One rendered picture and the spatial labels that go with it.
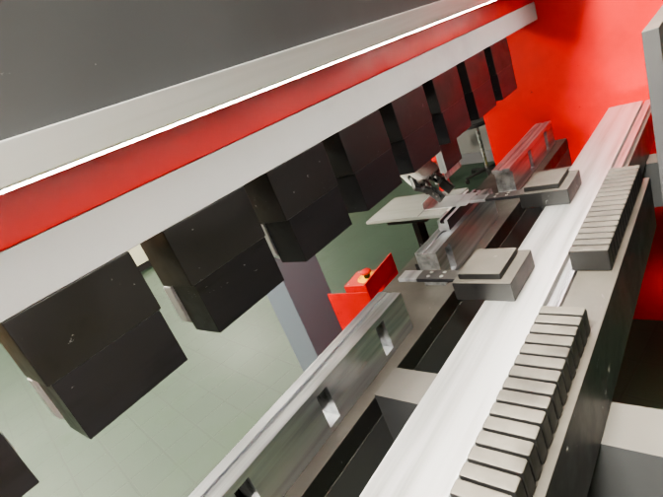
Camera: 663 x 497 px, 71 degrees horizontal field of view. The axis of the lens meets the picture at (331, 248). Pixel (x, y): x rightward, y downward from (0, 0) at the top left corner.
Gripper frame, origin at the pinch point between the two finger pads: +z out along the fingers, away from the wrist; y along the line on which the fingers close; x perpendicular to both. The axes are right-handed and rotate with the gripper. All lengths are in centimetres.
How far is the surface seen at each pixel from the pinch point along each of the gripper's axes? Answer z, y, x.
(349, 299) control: -1.1, -19.7, 39.9
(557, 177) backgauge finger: 20.0, -2.0, -23.7
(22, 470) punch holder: -7, -110, -17
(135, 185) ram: -23, -85, -30
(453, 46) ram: -21.3, 11.4, -29.0
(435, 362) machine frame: 26, -43, 8
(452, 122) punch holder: -8.4, -0.3, -18.1
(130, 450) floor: -47, -61, 217
